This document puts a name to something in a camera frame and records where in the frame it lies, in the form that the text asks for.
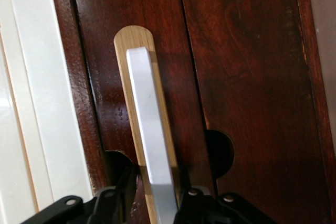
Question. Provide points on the cream white cabinet door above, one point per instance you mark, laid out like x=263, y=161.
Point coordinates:
x=39, y=77

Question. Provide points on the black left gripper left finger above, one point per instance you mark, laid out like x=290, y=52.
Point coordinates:
x=110, y=205

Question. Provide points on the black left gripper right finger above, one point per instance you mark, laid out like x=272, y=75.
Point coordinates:
x=210, y=211

